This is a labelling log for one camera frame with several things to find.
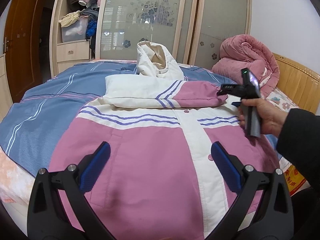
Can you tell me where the pink and white jacket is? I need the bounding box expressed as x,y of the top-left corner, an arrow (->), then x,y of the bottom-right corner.
49,42 -> 279,239

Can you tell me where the right forearm black sleeve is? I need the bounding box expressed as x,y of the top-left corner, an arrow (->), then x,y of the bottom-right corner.
276,109 -> 319,191

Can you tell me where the person's right hand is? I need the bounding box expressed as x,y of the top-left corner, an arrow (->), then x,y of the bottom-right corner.
241,98 -> 288,138

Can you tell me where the floral pillow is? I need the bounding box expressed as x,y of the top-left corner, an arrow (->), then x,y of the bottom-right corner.
266,88 -> 299,113

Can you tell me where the rolled pink quilt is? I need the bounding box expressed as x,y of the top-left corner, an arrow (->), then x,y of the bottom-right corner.
212,34 -> 280,98

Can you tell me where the yellow red bag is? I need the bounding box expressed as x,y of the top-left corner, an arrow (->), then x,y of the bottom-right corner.
284,165 -> 306,196

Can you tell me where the floral peach bed sheet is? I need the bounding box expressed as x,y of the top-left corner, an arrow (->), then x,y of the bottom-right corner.
0,148 -> 35,206

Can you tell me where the wooden headboard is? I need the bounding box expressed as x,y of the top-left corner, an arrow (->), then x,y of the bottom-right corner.
274,54 -> 319,113

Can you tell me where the right frosted sliding door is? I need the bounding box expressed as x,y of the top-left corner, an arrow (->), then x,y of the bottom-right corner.
187,0 -> 252,69

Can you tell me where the frosted sliding door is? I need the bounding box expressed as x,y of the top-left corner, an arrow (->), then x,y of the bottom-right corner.
95,0 -> 185,60
187,0 -> 252,69

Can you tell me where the blue plaid blanket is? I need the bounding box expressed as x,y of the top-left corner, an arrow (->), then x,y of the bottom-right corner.
1,62 -> 242,181

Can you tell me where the left frosted sliding door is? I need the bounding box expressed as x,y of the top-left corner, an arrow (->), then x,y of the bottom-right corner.
95,0 -> 185,60

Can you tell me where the wardrobe drawer unit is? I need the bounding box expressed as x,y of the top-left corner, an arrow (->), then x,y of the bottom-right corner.
56,40 -> 91,74

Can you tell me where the blue garment in wardrobe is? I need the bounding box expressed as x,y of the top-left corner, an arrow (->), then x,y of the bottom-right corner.
86,19 -> 97,39

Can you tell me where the clear plastic storage box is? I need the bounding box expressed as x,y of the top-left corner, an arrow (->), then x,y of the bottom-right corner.
61,17 -> 89,43

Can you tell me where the brown wooden room door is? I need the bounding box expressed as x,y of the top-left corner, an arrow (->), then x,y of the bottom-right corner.
4,0 -> 44,102

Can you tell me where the yellow knitted garment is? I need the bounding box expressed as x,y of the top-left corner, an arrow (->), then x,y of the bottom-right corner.
59,10 -> 81,28

